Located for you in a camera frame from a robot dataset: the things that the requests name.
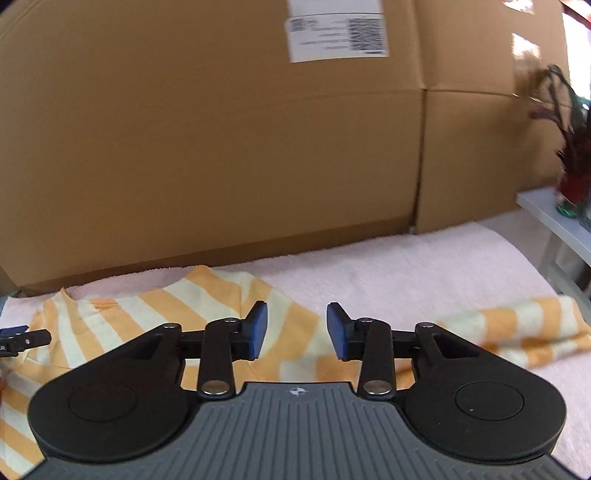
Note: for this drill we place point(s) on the white label with square code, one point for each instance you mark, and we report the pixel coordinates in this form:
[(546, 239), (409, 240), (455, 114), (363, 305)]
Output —
[(337, 39)]

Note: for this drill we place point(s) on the pink towel blanket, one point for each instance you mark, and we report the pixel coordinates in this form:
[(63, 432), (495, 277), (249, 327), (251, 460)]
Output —
[(392, 267)]

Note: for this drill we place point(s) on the red-leaf potted plant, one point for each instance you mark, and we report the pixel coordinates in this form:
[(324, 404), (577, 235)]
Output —
[(575, 161)]

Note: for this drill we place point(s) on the white shipping label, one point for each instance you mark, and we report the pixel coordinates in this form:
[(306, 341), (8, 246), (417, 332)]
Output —
[(332, 7)]

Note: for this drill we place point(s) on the white side table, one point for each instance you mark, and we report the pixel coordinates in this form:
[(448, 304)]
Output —
[(554, 221)]

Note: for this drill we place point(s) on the clear tape patch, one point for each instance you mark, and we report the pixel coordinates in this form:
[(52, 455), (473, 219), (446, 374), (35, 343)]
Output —
[(526, 48)]

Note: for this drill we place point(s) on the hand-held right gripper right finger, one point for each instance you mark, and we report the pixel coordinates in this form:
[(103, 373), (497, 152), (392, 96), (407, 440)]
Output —
[(336, 330)]

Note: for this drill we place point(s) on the orange striped shirt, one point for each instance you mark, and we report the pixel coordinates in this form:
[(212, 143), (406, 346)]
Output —
[(138, 309)]

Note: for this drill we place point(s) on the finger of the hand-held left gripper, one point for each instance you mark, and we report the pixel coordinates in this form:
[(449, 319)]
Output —
[(27, 339)]

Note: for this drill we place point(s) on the large cardboard box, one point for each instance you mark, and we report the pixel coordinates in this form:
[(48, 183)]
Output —
[(207, 138)]

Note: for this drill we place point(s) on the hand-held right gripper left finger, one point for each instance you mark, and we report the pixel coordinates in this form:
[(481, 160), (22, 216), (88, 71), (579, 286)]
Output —
[(258, 330)]

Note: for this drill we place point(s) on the cardboard box with clear tape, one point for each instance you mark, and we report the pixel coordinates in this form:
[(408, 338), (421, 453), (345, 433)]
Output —
[(471, 138)]

